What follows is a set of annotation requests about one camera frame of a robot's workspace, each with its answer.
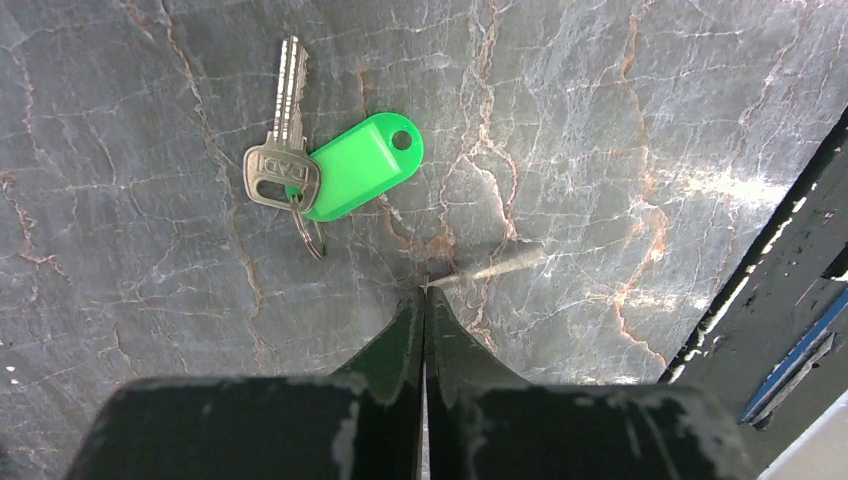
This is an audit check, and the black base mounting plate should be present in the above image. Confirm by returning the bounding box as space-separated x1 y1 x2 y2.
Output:
661 118 847 475

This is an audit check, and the key with green tag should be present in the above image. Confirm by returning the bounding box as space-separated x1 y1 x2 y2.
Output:
243 36 425 259

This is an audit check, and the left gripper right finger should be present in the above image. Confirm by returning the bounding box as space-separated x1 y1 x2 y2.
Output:
425 287 756 479

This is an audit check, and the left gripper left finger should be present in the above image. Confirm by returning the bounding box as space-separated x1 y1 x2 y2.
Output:
67 288 424 479

